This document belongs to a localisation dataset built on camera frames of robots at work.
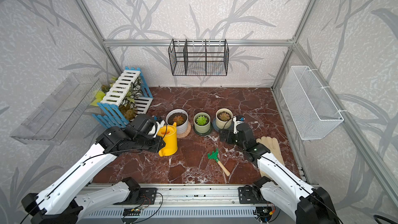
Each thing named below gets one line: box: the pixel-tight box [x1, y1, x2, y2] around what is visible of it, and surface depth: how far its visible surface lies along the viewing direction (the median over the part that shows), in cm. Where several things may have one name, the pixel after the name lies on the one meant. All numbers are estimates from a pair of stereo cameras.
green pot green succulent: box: [193, 112, 211, 134], surface depth 94 cm
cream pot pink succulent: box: [215, 107, 234, 130], surface depth 96 cm
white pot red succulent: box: [165, 108, 189, 134], surface depth 94 cm
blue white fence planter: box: [92, 66, 154, 129], surface depth 86 cm
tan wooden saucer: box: [177, 121, 192, 139], surface depth 98 cm
